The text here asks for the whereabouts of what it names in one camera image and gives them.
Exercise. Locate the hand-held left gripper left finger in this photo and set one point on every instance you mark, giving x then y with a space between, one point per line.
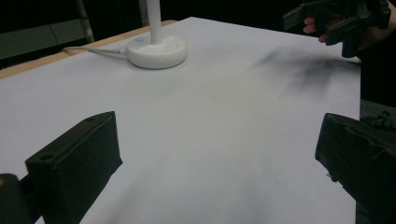
77 161

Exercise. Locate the white round lamp base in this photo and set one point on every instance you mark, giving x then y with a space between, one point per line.
155 51

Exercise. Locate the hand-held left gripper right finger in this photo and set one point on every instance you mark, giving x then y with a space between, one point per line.
364 165

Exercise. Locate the metal stand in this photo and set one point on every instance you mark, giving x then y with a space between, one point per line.
85 20

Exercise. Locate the grey panel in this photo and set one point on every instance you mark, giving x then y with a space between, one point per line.
34 40

